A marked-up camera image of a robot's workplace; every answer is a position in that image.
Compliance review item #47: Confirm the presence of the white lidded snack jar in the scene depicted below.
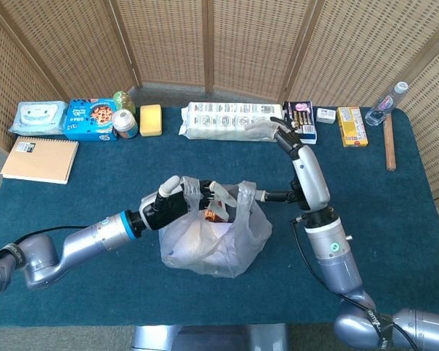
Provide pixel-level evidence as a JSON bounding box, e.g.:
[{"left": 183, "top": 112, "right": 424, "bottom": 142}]
[{"left": 111, "top": 109, "right": 139, "bottom": 140}]

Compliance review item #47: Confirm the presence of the long white tissue pack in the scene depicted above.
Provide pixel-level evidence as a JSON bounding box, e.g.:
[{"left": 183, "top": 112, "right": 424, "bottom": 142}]
[{"left": 178, "top": 101, "right": 288, "bottom": 143}]

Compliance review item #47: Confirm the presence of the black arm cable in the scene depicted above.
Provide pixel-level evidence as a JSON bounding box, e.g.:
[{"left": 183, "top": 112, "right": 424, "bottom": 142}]
[
  {"left": 0, "top": 224, "right": 93, "bottom": 272},
  {"left": 291, "top": 215, "right": 420, "bottom": 351}
]

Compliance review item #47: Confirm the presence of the black pink snack pack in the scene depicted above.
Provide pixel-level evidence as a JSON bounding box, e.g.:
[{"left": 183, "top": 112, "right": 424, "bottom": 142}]
[{"left": 282, "top": 100, "right": 318, "bottom": 146}]

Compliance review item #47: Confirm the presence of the green lidded bottle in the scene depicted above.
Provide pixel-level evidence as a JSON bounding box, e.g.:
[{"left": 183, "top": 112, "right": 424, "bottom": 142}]
[{"left": 112, "top": 90, "right": 137, "bottom": 116}]

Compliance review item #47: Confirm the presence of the blue cookie box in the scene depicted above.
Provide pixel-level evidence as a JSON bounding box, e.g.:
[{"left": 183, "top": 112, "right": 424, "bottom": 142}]
[{"left": 64, "top": 97, "right": 119, "bottom": 142}]

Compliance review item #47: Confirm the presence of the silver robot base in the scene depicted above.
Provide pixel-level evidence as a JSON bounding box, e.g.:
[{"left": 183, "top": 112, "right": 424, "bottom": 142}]
[{"left": 131, "top": 323, "right": 290, "bottom": 351}]

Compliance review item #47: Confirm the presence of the orange black snack packet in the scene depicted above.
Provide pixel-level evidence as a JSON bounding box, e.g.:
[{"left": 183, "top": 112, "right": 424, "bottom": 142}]
[{"left": 204, "top": 204, "right": 230, "bottom": 223}]

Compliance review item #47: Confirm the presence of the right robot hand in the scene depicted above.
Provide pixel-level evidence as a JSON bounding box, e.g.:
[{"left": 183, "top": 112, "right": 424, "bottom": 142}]
[{"left": 244, "top": 116, "right": 331, "bottom": 213}]

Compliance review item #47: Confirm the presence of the wooden stick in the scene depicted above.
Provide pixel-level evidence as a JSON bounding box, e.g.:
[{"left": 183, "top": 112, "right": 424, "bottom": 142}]
[{"left": 383, "top": 113, "right": 397, "bottom": 172}]

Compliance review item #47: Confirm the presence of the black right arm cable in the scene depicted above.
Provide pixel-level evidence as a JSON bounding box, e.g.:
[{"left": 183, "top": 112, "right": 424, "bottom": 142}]
[{"left": 291, "top": 215, "right": 420, "bottom": 351}]

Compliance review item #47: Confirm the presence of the yellow carton box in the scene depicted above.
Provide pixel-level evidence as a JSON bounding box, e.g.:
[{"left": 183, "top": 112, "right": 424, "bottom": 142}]
[{"left": 337, "top": 106, "right": 369, "bottom": 148}]

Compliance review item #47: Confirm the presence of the light blue wet wipes pack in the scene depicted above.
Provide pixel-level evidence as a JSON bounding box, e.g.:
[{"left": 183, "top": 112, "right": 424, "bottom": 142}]
[{"left": 8, "top": 101, "right": 69, "bottom": 135}]

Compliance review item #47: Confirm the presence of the kraft spiral notebook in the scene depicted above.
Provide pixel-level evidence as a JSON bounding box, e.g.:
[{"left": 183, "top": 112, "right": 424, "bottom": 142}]
[{"left": 0, "top": 135, "right": 80, "bottom": 185}]

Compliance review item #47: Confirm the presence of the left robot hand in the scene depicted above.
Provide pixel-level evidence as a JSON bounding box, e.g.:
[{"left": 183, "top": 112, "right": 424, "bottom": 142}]
[{"left": 138, "top": 175, "right": 239, "bottom": 232}]

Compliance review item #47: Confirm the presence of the small white box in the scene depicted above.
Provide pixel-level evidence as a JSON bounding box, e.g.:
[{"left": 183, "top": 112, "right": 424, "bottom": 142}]
[{"left": 316, "top": 107, "right": 337, "bottom": 125}]

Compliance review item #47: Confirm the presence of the clear plastic bag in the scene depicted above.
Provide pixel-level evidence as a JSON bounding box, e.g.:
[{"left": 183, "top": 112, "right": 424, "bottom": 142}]
[{"left": 159, "top": 175, "right": 274, "bottom": 279}]

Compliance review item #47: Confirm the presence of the blue table carpet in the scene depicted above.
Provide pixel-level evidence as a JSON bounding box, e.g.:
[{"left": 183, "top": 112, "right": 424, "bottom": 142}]
[{"left": 0, "top": 105, "right": 439, "bottom": 328}]

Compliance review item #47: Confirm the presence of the clear water bottle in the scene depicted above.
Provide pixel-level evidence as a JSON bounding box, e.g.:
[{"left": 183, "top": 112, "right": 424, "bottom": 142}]
[{"left": 364, "top": 80, "right": 410, "bottom": 127}]

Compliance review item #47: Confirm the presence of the wicker folding screen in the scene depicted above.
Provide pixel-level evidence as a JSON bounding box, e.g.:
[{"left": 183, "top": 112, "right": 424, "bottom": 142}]
[{"left": 0, "top": 0, "right": 439, "bottom": 242}]

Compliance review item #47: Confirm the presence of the yellow sponge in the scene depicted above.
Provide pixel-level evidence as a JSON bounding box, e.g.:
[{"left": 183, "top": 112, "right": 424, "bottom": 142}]
[{"left": 139, "top": 104, "right": 163, "bottom": 137}]

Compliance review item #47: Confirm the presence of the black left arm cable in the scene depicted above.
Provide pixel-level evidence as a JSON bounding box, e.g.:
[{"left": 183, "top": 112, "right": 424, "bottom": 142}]
[{"left": 0, "top": 224, "right": 93, "bottom": 272}]

